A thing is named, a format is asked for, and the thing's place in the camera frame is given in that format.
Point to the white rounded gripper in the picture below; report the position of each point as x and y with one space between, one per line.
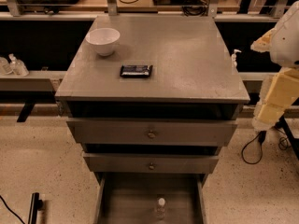
287 46

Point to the clear plastic water bottle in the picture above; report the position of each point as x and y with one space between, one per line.
160 208

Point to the white pump dispenser bottle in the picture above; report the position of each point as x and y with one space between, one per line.
234 56

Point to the grey drawer cabinet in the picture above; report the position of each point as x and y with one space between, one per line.
192 77

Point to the middle grey drawer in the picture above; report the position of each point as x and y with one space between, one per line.
142 163

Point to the top grey drawer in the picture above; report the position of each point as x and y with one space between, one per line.
165 132

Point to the bottom open grey drawer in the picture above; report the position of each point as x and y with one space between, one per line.
128 198

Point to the clear sanitizer bottle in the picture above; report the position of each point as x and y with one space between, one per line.
18 67

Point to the black table leg right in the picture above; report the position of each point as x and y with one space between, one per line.
294 141

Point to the white ceramic bowl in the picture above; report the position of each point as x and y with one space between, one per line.
103 40

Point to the black stand foot left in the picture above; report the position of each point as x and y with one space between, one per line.
35 205

